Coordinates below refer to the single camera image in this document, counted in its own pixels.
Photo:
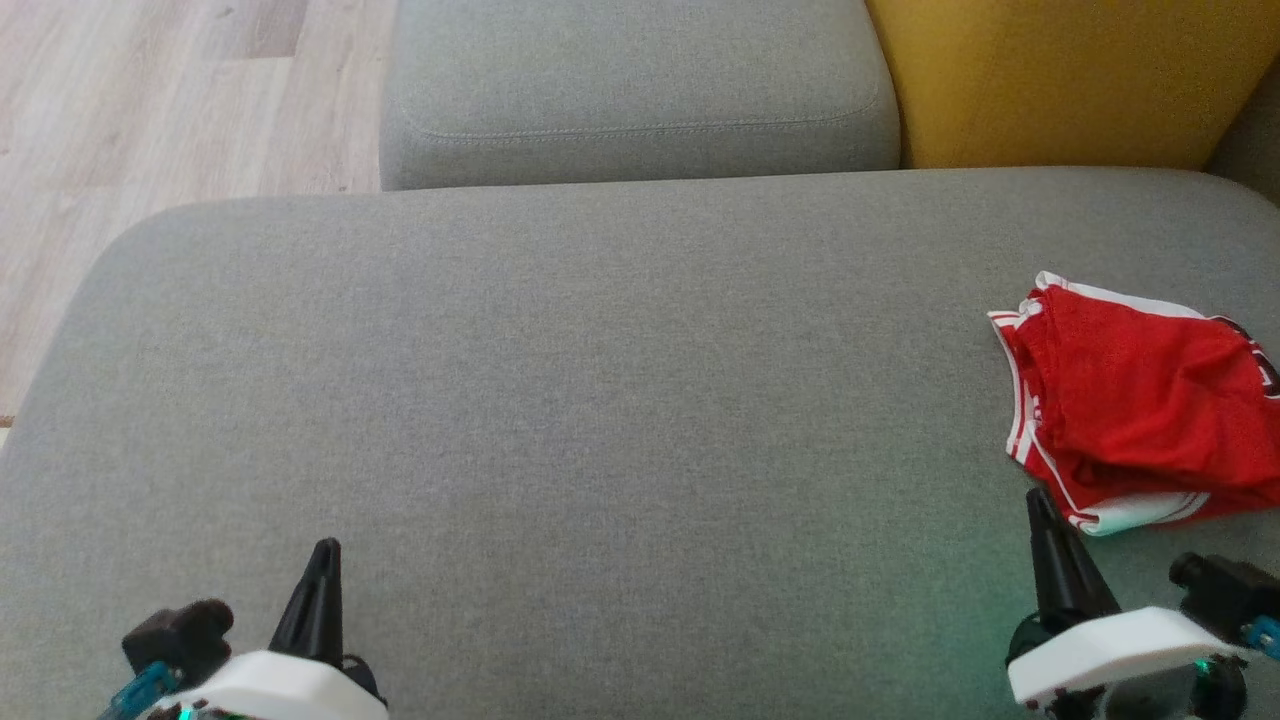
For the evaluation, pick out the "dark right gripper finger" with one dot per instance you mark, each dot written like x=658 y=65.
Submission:
x=1065 y=570

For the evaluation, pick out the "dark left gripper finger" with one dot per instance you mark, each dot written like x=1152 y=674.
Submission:
x=315 y=610

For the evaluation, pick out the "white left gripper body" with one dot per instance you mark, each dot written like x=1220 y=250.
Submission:
x=270 y=690

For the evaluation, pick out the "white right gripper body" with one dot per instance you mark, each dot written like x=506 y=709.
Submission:
x=1120 y=650

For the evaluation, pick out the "red jersey shirt white trim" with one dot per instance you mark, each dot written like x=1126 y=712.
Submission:
x=1130 y=512

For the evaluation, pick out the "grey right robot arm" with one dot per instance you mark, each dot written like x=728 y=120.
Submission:
x=1150 y=702

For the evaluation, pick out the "large grey sofa ottoman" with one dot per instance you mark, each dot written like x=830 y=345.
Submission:
x=600 y=420

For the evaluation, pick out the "yellow sofa backrest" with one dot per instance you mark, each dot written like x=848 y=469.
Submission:
x=1060 y=80

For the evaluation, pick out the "grey sofa seat cushion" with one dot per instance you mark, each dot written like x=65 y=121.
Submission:
x=640 y=80

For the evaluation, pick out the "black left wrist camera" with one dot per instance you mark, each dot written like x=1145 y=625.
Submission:
x=180 y=640

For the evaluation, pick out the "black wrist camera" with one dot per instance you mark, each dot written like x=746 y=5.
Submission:
x=180 y=640
x=1230 y=595

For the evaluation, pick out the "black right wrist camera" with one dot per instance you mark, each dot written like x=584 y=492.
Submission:
x=1230 y=595

